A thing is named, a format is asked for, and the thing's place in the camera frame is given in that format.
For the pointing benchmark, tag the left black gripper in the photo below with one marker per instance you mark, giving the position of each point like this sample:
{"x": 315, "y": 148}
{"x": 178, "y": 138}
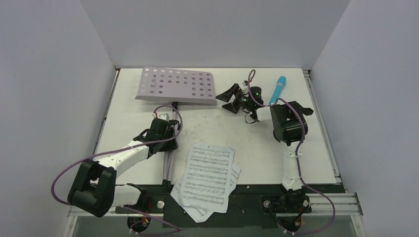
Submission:
{"x": 172, "y": 145}

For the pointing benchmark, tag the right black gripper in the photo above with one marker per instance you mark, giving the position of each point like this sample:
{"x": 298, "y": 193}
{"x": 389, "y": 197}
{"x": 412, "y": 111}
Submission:
{"x": 240, "y": 99}

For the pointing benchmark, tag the lilac perforated music stand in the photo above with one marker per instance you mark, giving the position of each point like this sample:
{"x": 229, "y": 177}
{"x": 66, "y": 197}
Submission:
{"x": 156, "y": 86}

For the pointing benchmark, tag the black microphone desk stand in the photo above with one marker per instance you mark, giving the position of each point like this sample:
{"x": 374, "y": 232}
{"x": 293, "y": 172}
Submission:
{"x": 283, "y": 110}

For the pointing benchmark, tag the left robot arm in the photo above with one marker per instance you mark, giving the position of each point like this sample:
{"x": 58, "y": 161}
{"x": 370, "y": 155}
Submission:
{"x": 95, "y": 189}

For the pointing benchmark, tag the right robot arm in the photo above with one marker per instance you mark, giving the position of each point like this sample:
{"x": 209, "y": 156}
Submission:
{"x": 287, "y": 119}

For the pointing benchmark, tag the blue toy microphone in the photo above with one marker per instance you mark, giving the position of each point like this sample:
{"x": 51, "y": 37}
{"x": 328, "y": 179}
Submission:
{"x": 280, "y": 84}

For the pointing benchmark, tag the top sheet music page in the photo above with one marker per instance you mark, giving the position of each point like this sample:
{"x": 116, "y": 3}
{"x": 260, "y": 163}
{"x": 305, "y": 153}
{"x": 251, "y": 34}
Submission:
{"x": 206, "y": 180}

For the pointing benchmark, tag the sheet music page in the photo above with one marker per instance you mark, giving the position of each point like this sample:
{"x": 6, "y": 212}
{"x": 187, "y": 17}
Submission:
{"x": 200, "y": 215}
{"x": 206, "y": 180}

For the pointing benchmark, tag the lower sheet music page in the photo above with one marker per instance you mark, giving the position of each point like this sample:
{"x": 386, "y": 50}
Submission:
{"x": 200, "y": 215}

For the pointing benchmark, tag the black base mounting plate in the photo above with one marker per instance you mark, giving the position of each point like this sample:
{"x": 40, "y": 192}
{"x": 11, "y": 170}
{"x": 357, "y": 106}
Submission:
{"x": 266, "y": 206}

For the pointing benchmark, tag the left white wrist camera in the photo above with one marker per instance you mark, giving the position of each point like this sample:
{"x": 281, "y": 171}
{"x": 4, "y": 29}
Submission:
{"x": 163, "y": 116}

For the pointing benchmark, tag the aluminium rail frame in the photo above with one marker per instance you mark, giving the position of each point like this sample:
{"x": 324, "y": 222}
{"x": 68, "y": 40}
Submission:
{"x": 345, "y": 208}

